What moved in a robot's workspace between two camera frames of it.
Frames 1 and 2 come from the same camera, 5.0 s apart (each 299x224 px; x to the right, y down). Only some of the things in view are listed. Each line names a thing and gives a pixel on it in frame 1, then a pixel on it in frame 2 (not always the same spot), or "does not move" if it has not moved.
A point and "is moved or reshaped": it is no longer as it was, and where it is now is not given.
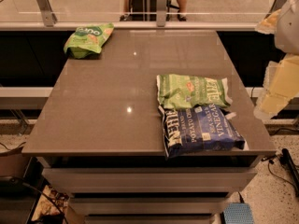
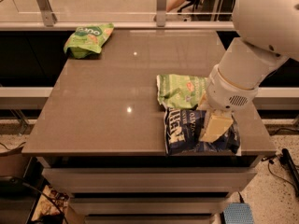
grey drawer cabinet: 149,189 does not move
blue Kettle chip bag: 199,129 is moved or reshaped
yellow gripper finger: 269,23 -> 203,105
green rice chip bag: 87,40 does not move
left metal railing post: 49,17 does not move
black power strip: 292,170 does not move
